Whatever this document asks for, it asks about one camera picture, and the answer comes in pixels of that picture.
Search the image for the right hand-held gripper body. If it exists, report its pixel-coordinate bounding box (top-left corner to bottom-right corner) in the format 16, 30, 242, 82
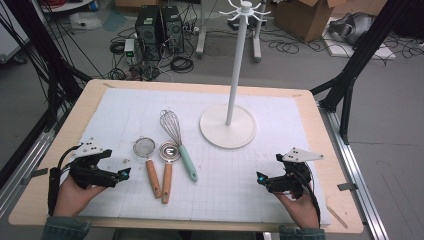
266, 147, 324, 200

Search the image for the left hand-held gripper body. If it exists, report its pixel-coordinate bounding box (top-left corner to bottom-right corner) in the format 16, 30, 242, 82
68, 137, 120, 190

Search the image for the wooden-handled mesh strainer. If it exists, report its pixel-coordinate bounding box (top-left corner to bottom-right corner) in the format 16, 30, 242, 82
132, 136, 163, 200

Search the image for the wooden-handled slotted metal strainer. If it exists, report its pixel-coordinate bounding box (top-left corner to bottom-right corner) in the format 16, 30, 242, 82
158, 141, 182, 205

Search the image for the green-handled wire whisk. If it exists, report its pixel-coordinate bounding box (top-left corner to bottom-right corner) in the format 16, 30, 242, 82
159, 109, 199, 183

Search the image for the white utensil rack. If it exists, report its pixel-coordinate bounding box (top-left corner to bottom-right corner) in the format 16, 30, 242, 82
199, 0, 272, 150

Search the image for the person's left hand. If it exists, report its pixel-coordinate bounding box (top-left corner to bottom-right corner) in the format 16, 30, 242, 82
53, 174, 108, 218

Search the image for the person's right hand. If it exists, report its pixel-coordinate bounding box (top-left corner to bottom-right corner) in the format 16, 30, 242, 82
274, 191, 320, 229

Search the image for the white grid mat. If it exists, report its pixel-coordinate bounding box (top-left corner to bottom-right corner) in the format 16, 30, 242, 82
46, 87, 332, 225

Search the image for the thin wooden strip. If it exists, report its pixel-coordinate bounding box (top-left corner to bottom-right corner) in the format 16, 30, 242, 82
326, 203, 349, 230

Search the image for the small white electronic box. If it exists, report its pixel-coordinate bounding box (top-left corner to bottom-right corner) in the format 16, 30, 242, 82
123, 38, 136, 64

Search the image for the black computer tower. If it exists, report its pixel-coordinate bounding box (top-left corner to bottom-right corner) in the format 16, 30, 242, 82
161, 5, 185, 54
134, 4, 164, 62

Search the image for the clear plastic bag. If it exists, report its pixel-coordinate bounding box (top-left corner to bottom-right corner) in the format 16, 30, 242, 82
69, 12, 103, 30

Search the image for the brown cardboard box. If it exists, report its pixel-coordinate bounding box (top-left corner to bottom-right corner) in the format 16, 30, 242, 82
273, 0, 338, 44

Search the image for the white flat board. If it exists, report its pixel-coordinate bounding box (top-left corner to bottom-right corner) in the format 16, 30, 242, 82
321, 16, 398, 61

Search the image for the white metal stand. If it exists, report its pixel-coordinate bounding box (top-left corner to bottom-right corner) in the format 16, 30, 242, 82
195, 0, 268, 63

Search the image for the grey and black device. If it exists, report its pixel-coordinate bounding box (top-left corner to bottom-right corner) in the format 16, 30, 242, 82
328, 12, 376, 46

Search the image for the white cabinet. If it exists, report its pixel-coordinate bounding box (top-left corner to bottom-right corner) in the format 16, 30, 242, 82
0, 6, 31, 64

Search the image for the white round table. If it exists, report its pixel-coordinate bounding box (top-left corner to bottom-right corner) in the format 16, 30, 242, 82
39, 0, 96, 14

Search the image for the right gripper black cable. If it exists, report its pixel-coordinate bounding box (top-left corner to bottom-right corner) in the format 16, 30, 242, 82
301, 166, 322, 228

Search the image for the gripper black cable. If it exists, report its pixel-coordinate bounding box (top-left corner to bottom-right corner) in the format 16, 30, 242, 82
301, 166, 322, 228
47, 144, 83, 216

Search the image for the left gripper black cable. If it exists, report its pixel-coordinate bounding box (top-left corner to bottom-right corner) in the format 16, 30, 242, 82
47, 144, 83, 216

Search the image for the grey metal bracket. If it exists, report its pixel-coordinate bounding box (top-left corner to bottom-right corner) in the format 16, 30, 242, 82
337, 182, 359, 192
21, 167, 49, 185

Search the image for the aluminium rail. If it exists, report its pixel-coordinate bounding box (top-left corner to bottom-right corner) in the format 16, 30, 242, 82
0, 106, 68, 218
319, 106, 389, 240

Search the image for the black metal frame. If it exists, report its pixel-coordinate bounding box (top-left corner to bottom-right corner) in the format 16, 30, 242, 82
309, 0, 413, 145
0, 0, 93, 133

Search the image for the coiled black cable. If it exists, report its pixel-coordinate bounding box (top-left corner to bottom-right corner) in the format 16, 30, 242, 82
170, 55, 195, 74

